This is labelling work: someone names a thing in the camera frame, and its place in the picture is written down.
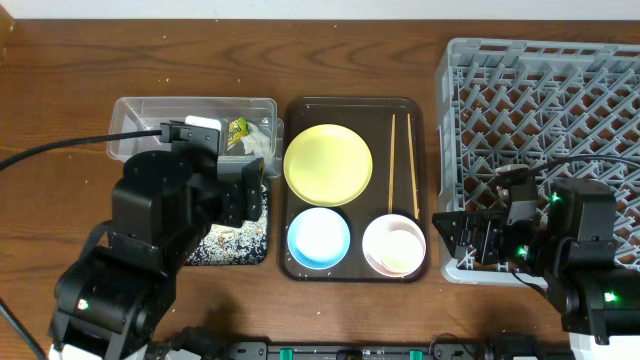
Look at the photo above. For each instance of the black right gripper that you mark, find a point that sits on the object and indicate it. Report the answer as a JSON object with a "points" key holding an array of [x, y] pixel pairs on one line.
{"points": [[491, 223]]}

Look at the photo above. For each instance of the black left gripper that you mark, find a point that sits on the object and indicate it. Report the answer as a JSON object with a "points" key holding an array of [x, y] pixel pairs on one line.
{"points": [[252, 187]]}

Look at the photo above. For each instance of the white napkin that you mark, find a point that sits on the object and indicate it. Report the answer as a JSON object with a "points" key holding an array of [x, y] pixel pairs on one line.
{"points": [[255, 142]]}

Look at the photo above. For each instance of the green snack wrapper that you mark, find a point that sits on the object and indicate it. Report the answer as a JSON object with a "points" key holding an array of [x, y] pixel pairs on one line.
{"points": [[237, 130]]}

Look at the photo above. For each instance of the light blue bowl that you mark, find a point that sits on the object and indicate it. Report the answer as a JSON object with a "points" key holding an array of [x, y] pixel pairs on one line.
{"points": [[318, 238]]}

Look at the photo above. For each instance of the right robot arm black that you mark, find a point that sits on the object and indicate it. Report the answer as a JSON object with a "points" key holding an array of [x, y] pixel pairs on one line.
{"points": [[574, 252]]}

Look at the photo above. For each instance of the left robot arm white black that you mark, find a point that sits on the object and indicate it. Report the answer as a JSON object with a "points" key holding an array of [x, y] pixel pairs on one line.
{"points": [[109, 302]]}

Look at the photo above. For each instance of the grey dishwasher rack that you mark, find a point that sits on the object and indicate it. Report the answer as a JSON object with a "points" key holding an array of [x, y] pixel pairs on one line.
{"points": [[569, 109]]}

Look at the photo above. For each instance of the black tray with rice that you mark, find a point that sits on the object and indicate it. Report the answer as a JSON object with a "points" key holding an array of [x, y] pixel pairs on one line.
{"points": [[225, 245]]}

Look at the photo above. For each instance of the small cream cup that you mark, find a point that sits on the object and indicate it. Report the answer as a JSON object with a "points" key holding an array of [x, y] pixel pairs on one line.
{"points": [[401, 252]]}

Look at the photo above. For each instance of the left wooden chopstick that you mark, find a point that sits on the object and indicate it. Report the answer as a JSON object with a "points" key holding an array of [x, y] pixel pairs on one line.
{"points": [[391, 165]]}

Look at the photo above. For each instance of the wooden chopstick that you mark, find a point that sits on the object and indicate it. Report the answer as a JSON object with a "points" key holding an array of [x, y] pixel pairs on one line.
{"points": [[411, 150], [391, 165]]}

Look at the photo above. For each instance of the pink bowl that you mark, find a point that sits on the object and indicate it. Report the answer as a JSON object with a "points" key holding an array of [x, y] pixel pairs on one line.
{"points": [[371, 245]]}

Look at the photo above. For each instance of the yellow plate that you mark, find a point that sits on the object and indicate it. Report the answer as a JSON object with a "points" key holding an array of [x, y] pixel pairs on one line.
{"points": [[328, 165]]}

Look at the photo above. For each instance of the right wooden chopstick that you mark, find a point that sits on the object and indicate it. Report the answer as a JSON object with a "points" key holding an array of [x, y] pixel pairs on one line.
{"points": [[411, 150]]}

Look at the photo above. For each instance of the clear plastic bin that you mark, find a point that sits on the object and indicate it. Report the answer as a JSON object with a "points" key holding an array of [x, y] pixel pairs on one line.
{"points": [[133, 114]]}

